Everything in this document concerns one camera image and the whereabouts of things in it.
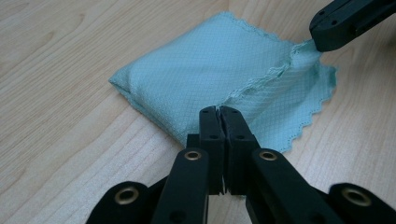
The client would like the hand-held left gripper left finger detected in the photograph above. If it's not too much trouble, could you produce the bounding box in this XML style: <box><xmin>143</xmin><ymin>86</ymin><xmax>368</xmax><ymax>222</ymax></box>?
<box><xmin>186</xmin><ymin>105</ymin><xmax>226</xmax><ymax>196</ymax></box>

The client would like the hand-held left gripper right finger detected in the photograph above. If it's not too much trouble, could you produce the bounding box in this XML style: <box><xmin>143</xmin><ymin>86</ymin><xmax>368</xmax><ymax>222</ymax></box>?
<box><xmin>219</xmin><ymin>105</ymin><xmax>262</xmax><ymax>196</ymax></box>

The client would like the light blue checked cloth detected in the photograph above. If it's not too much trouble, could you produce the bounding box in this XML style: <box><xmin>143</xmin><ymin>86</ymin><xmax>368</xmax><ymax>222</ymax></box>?
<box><xmin>107</xmin><ymin>11</ymin><xmax>339</xmax><ymax>153</ymax></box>

